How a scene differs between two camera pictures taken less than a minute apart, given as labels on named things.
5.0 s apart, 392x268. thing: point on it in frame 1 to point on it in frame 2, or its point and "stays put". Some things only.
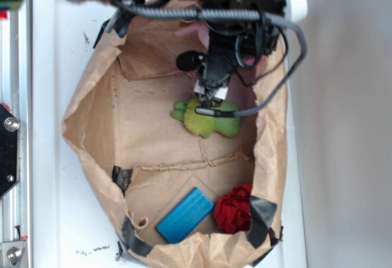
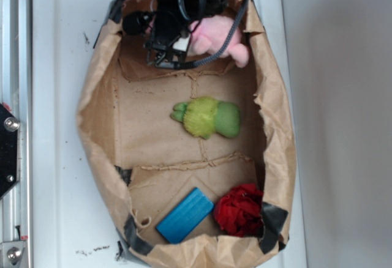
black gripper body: (232, 44) to (179, 1)
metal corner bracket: (11, 252) stays put
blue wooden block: (185, 216) stays put
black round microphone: (192, 60) to (135, 23)
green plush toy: (207, 125) stays put
